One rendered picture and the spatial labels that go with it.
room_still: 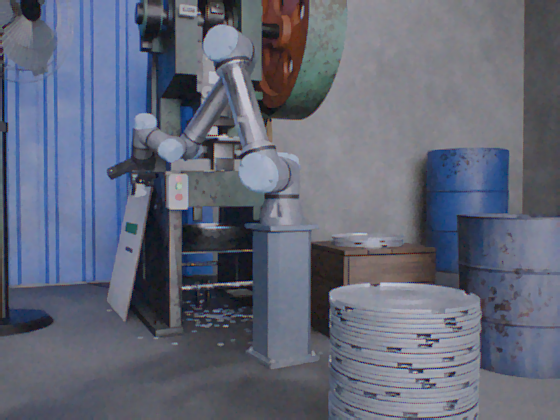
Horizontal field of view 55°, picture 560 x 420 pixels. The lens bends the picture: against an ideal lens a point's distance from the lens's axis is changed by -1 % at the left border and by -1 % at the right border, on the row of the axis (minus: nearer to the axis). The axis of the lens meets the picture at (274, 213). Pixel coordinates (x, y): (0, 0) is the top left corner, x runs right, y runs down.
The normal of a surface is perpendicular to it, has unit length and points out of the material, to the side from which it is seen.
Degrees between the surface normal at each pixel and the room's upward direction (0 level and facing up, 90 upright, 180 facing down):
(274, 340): 90
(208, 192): 90
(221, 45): 83
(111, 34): 90
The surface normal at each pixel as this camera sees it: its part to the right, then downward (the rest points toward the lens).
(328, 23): 0.40, 0.21
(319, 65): 0.33, 0.59
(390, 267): 0.29, 0.03
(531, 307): -0.31, 0.07
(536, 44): -0.91, 0.01
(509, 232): -0.57, 0.07
